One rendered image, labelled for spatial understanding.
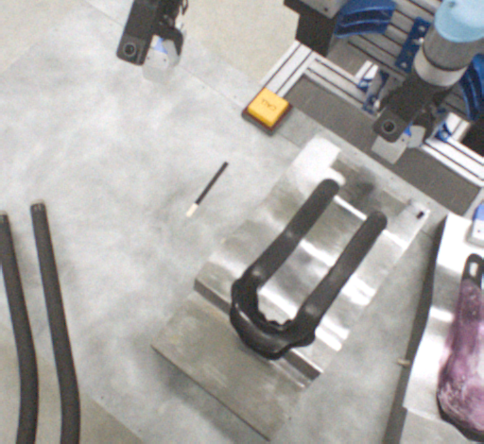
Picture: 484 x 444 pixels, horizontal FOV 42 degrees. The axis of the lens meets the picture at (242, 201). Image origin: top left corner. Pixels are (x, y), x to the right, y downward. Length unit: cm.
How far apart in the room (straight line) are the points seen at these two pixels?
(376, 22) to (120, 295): 80
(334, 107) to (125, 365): 119
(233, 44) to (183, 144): 115
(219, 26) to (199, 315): 153
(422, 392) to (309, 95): 118
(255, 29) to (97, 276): 146
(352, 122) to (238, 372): 114
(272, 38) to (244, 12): 16
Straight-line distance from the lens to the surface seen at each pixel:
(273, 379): 110
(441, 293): 117
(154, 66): 120
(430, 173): 203
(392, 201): 122
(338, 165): 123
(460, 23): 90
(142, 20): 108
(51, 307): 113
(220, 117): 132
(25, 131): 136
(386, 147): 118
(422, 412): 114
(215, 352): 110
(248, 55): 238
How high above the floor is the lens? 195
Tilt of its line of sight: 68 degrees down
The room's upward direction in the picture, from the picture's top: 7 degrees clockwise
